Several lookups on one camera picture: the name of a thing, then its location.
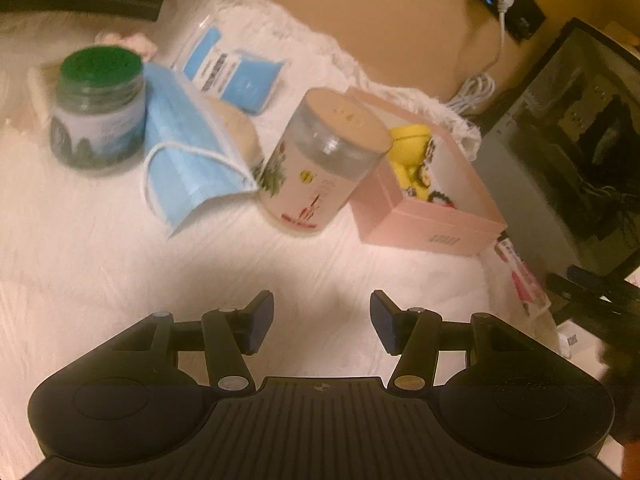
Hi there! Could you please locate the blue surgical face mask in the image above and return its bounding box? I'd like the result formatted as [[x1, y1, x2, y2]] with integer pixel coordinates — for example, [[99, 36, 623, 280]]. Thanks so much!
[[141, 63, 258, 233]]

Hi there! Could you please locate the beige round pouch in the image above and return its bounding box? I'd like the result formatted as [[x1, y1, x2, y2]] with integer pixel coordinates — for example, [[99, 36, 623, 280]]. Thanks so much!
[[206, 98, 265, 181]]

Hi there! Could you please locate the white textured towel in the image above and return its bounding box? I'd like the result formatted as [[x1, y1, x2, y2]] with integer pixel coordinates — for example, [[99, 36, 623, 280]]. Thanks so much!
[[1, 0, 558, 479]]

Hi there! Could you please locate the black computer case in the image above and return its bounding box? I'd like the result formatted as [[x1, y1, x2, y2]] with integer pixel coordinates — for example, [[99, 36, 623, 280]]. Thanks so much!
[[473, 18, 639, 280]]

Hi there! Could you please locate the green lid glass jar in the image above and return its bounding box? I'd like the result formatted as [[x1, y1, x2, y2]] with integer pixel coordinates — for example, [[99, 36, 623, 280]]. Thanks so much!
[[50, 46, 145, 170]]

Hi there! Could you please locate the clear jar beige lid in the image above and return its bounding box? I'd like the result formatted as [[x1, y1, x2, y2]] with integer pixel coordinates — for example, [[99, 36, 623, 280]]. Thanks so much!
[[258, 88, 392, 233]]

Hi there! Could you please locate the blue white mask packet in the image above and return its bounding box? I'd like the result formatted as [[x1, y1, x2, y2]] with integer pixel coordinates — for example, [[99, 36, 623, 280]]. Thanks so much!
[[170, 15, 285, 115]]

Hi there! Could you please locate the white power cable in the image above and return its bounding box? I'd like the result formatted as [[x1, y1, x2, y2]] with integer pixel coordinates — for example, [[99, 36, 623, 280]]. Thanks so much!
[[444, 0, 514, 116]]

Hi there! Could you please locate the yellow minion plush toy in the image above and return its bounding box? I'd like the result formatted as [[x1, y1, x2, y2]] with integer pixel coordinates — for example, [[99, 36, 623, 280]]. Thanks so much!
[[387, 125, 454, 208]]

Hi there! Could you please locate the pink cardboard box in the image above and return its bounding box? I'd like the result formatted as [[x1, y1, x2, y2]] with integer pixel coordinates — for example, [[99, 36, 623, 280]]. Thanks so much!
[[347, 88, 506, 256]]

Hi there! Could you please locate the pink tissue packet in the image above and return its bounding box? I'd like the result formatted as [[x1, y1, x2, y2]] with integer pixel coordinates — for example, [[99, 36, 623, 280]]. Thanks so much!
[[494, 233, 551, 318]]

